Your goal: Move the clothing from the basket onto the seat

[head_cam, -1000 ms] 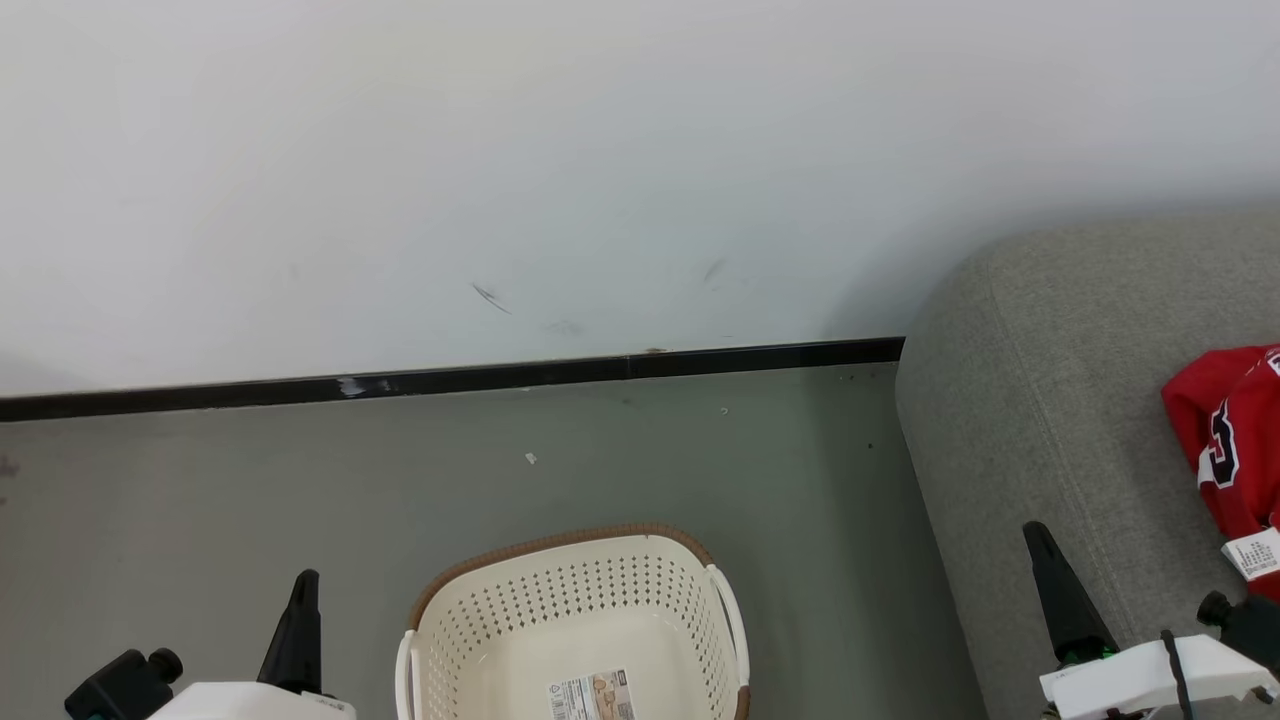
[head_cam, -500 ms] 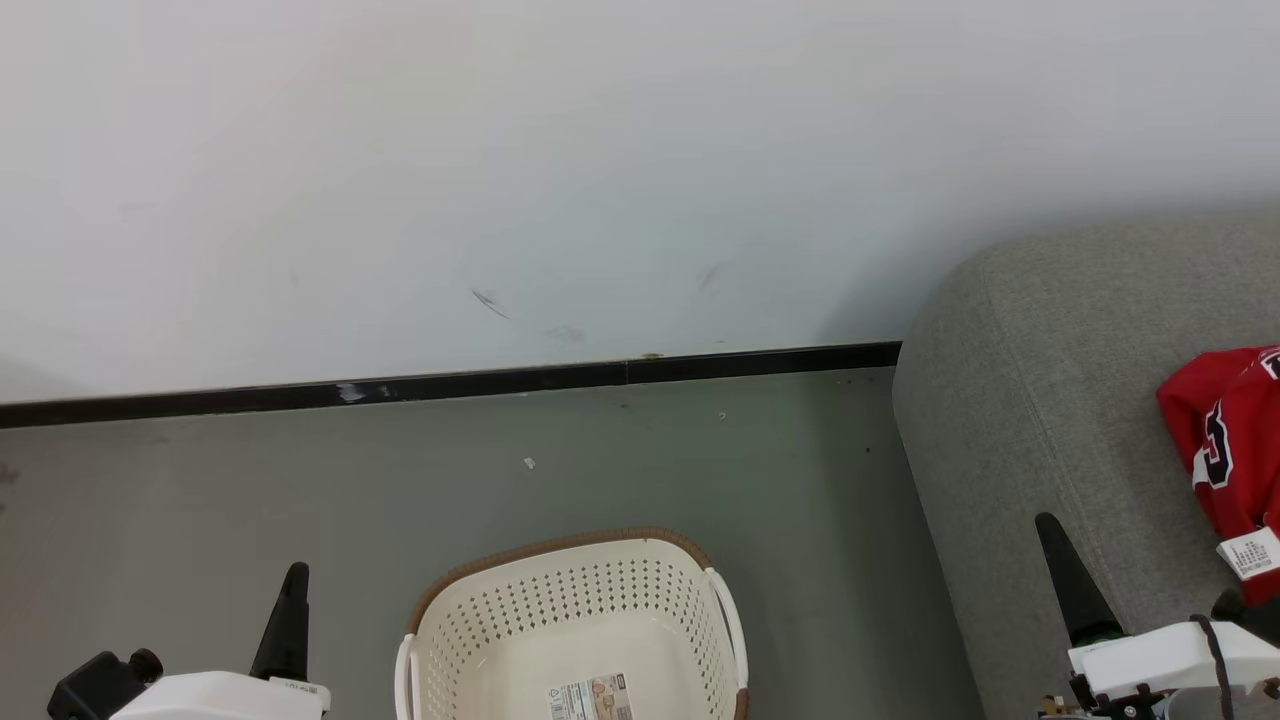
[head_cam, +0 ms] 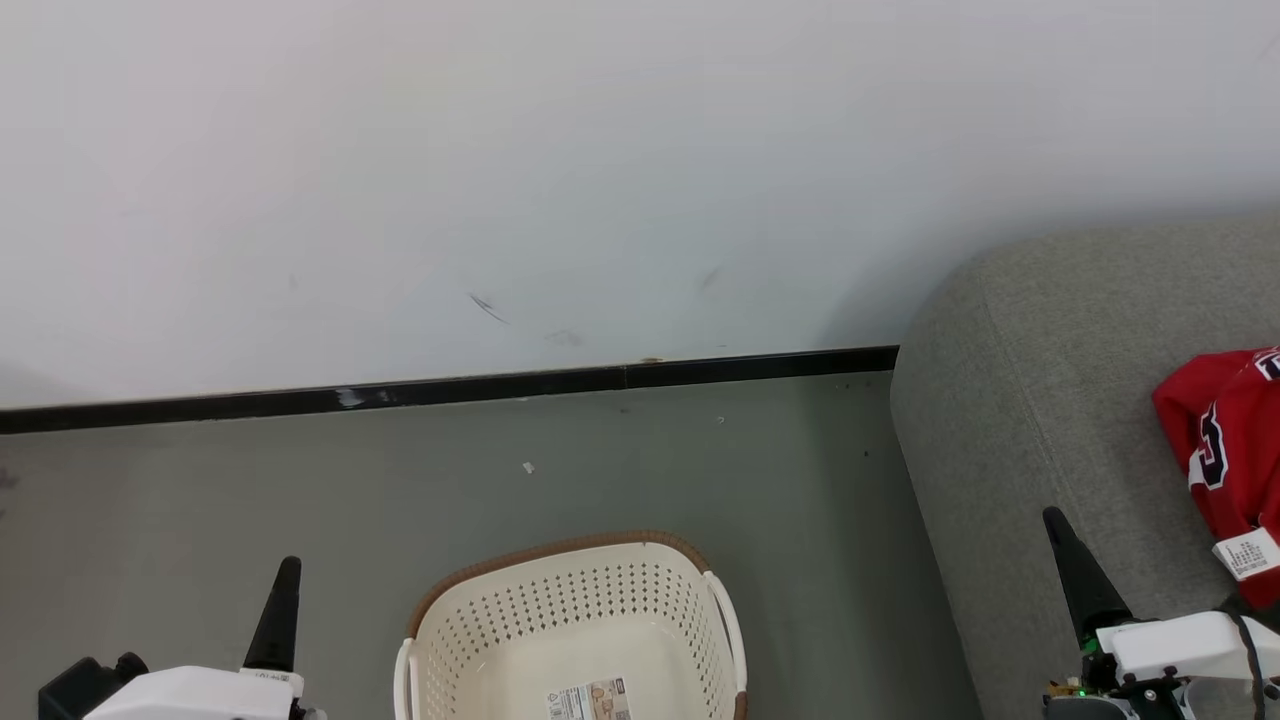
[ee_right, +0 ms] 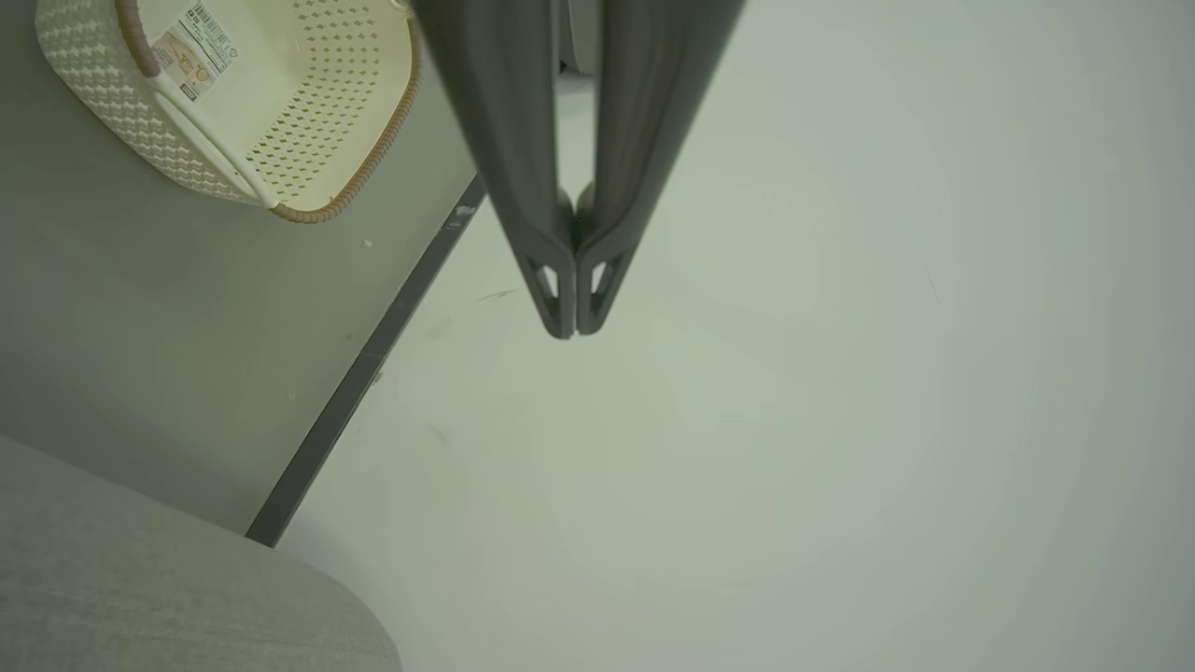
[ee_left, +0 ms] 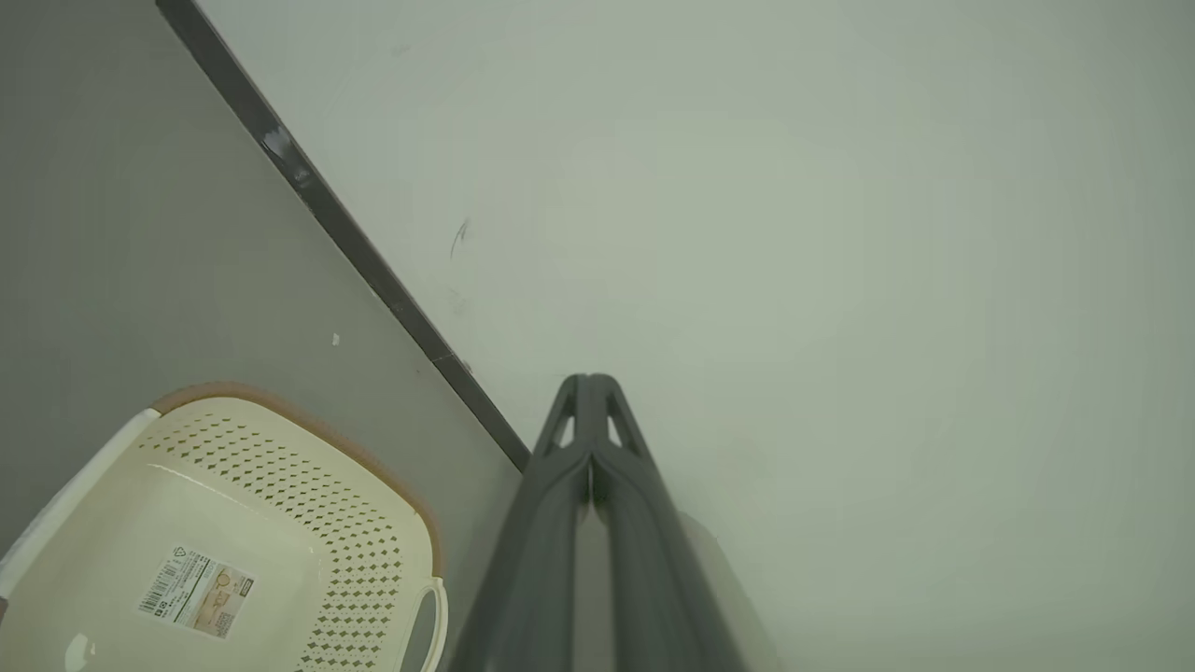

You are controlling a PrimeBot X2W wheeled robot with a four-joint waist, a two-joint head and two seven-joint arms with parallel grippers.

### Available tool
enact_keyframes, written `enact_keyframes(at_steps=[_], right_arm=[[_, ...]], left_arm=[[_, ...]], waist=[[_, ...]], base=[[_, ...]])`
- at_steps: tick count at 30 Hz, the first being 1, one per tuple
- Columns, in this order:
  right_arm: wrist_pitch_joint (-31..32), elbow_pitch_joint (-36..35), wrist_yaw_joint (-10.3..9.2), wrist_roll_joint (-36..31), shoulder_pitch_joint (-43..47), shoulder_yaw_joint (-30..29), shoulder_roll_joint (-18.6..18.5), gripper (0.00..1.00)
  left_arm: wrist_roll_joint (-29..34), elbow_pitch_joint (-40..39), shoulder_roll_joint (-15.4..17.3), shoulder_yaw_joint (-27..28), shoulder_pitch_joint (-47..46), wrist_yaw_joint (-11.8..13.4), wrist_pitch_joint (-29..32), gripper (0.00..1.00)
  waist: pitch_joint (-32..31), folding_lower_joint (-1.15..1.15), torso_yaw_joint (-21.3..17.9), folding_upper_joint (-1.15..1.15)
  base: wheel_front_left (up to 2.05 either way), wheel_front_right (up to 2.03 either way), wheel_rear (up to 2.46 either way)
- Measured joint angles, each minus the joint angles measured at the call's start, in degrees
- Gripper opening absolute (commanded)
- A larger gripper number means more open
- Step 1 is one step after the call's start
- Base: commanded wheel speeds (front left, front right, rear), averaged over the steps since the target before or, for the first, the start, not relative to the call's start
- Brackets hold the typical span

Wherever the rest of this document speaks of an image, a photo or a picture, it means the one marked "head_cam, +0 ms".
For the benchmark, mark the cream perforated laundry basket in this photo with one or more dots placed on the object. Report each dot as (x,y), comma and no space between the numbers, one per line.
(560,600)

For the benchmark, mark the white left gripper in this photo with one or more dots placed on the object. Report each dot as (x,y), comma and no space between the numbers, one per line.
(200,695)

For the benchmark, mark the grey fabric sofa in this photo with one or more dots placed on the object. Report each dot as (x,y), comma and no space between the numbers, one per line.
(1050,380)

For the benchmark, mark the red basketball jersey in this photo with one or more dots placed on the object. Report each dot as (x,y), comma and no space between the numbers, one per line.
(1250,450)

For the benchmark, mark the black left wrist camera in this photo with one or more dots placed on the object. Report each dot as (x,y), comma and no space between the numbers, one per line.
(80,685)

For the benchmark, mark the white barcode hang tag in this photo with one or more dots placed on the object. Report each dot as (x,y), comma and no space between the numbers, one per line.
(1248,555)

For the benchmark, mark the dark grey baseboard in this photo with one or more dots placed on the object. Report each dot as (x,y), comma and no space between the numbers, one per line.
(450,388)

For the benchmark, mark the paper label sticker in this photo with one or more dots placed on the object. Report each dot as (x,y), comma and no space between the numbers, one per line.
(590,700)

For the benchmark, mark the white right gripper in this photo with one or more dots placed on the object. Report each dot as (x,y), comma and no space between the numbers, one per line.
(1170,645)

